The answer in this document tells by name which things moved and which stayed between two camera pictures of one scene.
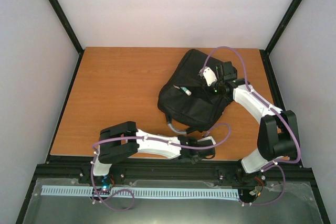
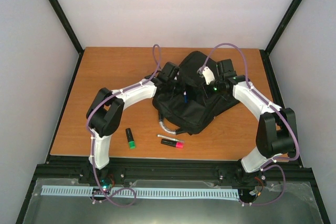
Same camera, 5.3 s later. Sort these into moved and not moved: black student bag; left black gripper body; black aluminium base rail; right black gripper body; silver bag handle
Moved: left black gripper body; silver bag handle
Not moved: right black gripper body; black student bag; black aluminium base rail
